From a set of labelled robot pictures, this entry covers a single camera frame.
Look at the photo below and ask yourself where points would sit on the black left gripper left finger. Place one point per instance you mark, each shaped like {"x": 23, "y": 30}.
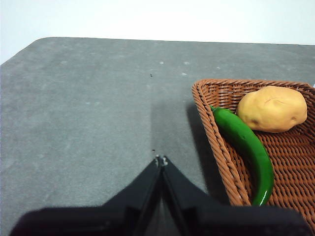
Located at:
{"x": 118, "y": 217}

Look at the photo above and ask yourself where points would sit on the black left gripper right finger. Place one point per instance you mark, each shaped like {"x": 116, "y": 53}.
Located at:
{"x": 221, "y": 221}

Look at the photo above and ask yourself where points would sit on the green chili pepper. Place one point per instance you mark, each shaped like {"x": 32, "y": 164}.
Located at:
{"x": 246, "y": 140}

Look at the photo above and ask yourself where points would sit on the brown wicker basket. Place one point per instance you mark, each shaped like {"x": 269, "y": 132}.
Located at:
{"x": 290, "y": 167}

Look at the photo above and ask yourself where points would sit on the yellow-brown potato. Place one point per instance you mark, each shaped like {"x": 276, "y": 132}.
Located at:
{"x": 273, "y": 109}

